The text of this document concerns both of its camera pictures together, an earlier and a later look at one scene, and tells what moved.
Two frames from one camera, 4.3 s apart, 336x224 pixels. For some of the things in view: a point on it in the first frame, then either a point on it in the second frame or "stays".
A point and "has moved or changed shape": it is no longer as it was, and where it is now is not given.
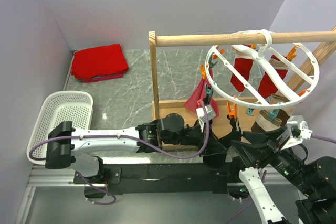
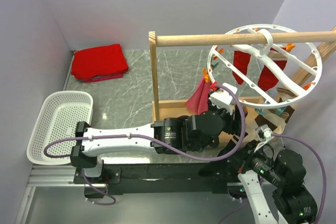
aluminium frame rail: x=41 y=176 stays
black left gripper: x=214 y=146 to x=235 y=125
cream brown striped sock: x=276 y=119 has moved or changed shape
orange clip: x=214 y=56 stays
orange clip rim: x=302 y=93 to x=307 y=86
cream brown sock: x=284 y=113 to x=283 y=95
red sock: x=244 y=66 to x=241 y=61
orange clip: x=292 y=54 to x=289 y=46
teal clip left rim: x=211 y=65 stays
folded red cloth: x=99 y=63 stays
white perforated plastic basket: x=74 y=106 stays
